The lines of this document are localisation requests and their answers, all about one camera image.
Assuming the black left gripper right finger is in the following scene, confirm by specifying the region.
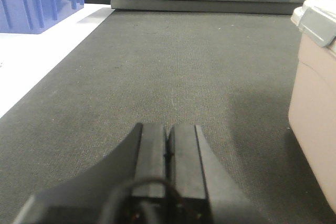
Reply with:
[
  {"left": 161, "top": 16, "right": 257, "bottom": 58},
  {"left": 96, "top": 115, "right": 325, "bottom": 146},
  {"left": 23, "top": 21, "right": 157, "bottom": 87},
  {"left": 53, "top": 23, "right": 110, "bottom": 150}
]
[{"left": 169, "top": 124, "right": 265, "bottom": 223}]

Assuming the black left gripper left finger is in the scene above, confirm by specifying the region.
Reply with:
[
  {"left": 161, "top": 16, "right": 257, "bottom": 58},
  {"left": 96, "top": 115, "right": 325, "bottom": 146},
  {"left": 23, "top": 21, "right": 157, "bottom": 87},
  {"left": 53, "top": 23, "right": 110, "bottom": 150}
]
[{"left": 14, "top": 123, "right": 166, "bottom": 223}]

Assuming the dark grey table mat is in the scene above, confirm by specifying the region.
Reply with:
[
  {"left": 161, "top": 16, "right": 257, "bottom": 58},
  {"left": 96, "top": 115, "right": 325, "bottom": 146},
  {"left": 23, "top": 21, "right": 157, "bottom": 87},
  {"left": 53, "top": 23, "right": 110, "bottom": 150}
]
[{"left": 1, "top": 11, "right": 335, "bottom": 223}]

